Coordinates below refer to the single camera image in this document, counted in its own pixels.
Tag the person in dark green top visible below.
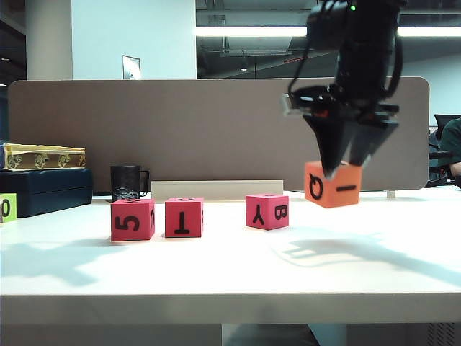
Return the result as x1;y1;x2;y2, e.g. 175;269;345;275
439;118;461;190

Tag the black right gripper loop cable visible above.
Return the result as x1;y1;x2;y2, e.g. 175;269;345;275
381;32;403;102

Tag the black right camera cable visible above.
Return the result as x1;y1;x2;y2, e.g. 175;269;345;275
287;35;314;97

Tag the beige cable tray strip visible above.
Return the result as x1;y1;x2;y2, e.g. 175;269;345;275
151;179;285;202

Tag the green foam block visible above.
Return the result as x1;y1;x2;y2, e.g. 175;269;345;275
0;192;18;224

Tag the orange foam block letter Q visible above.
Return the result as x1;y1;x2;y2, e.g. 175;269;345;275
304;161;362;209

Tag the white ceiling light strip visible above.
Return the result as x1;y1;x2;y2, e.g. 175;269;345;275
195;25;461;38

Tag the yellow patterned box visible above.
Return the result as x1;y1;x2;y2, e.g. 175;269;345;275
2;143;87;172

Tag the dark blue case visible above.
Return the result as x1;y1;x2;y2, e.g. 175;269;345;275
0;167;94;219

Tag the black mug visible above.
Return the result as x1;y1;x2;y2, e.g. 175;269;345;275
109;164;151;203

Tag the pink foam block digit 5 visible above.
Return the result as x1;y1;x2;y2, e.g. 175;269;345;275
110;198;156;242

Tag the framed wall sign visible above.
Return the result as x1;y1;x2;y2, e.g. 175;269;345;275
121;55;141;81

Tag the pink foam block letter T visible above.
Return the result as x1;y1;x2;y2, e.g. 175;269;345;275
164;196;205;239

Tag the brown desk divider panel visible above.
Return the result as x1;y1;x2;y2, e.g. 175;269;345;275
6;76;431;192

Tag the pink foam block letter Y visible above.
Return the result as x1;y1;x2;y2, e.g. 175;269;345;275
245;193;290;231

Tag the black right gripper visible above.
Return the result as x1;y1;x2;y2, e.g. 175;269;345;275
289;84;400;180

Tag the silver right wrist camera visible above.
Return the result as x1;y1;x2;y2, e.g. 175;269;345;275
280;92;302;117

